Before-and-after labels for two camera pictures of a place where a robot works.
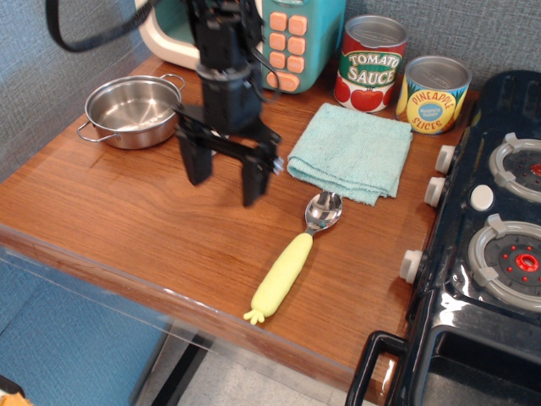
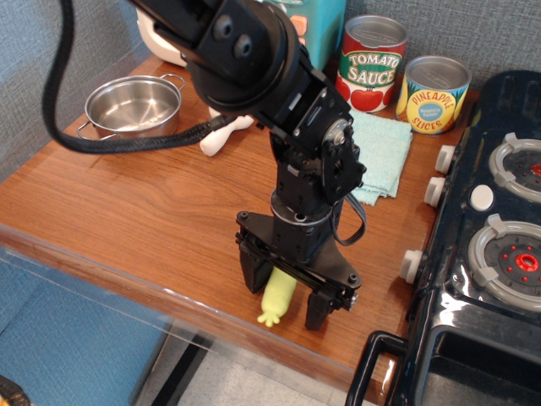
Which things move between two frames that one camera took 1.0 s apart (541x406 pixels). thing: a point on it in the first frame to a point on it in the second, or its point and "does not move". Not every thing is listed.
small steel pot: x=139 y=110 does not move
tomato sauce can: x=370 y=63 does not move
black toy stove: x=471 y=333 does not move
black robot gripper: x=231 y=115 to x=297 y=240
